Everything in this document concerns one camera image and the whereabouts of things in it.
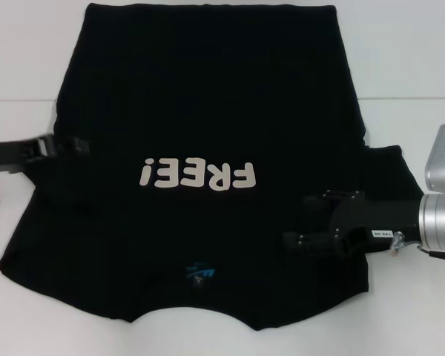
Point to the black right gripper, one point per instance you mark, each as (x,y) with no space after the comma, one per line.
(374,219)

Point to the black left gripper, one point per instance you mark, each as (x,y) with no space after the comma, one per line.
(7,154)

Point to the black t-shirt with FREE print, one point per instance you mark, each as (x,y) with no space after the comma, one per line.
(207,111)

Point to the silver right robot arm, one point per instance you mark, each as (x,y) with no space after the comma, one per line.
(441,219)

